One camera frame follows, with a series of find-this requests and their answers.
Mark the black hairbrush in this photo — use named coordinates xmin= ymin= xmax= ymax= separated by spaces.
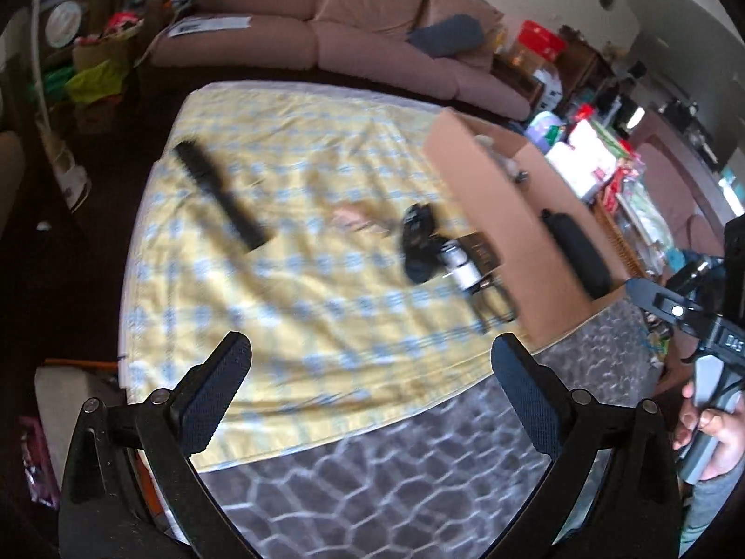
xmin=174 ymin=140 xmax=269 ymax=251

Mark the person's right hand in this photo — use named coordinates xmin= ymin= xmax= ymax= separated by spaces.
xmin=673 ymin=380 xmax=745 ymax=481

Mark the wicker basket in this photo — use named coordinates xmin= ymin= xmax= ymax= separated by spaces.
xmin=591 ymin=199 xmax=654 ymax=279

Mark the dark blue zip case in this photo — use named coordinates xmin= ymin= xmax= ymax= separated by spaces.
xmin=541 ymin=208 xmax=612 ymax=299

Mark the white tissue pack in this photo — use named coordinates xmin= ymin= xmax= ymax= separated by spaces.
xmin=546 ymin=120 xmax=626 ymax=203

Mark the small dark printed box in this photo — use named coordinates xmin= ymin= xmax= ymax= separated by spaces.
xmin=438 ymin=232 xmax=501 ymax=294

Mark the brown cardboard box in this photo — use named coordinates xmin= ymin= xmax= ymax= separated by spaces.
xmin=423 ymin=109 xmax=630 ymax=354

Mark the beige pump bottle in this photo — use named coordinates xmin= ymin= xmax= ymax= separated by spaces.
xmin=494 ymin=151 xmax=529 ymax=184

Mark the red box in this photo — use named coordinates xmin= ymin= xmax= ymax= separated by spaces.
xmin=516 ymin=20 xmax=568 ymax=63

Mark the yellow plaid tablecloth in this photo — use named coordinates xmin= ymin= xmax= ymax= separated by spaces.
xmin=118 ymin=82 xmax=526 ymax=473

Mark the blue-grey cushion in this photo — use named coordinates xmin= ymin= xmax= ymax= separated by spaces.
xmin=406 ymin=14 xmax=486 ymax=58

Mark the pink-brown sofa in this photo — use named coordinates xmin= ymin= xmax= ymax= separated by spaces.
xmin=148 ymin=0 xmax=532 ymax=121

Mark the yellow-green bag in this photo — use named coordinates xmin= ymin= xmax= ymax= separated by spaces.
xmin=64 ymin=59 xmax=129 ymax=106

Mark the white paper on sofa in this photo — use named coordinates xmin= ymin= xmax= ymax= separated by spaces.
xmin=167 ymin=15 xmax=251 ymax=38

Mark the black thin cable loop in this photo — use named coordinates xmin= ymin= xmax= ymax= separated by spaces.
xmin=467 ymin=278 xmax=519 ymax=336

